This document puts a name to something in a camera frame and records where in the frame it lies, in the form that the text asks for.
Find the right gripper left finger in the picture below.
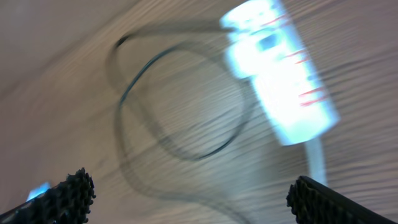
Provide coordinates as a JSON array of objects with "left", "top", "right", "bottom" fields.
[{"left": 1, "top": 168, "right": 96, "bottom": 224}]

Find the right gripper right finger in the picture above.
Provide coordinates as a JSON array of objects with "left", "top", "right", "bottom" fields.
[{"left": 286, "top": 175, "right": 397, "bottom": 224}]

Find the black USB charging cable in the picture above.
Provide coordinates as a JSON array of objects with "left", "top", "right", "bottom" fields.
[{"left": 105, "top": 24, "right": 259, "bottom": 224}]

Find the Samsung Galaxy smartphone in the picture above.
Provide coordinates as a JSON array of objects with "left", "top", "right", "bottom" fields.
[{"left": 26, "top": 182, "right": 51, "bottom": 202}]

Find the white charger plug adapter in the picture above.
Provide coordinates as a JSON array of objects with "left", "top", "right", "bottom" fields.
[{"left": 226, "top": 28, "right": 284, "bottom": 79}]

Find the white power strip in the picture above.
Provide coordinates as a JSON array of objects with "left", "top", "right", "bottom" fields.
[{"left": 220, "top": 0, "right": 340, "bottom": 146}]

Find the white power strip cord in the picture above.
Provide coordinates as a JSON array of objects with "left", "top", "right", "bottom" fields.
[{"left": 303, "top": 136, "right": 328, "bottom": 187}]

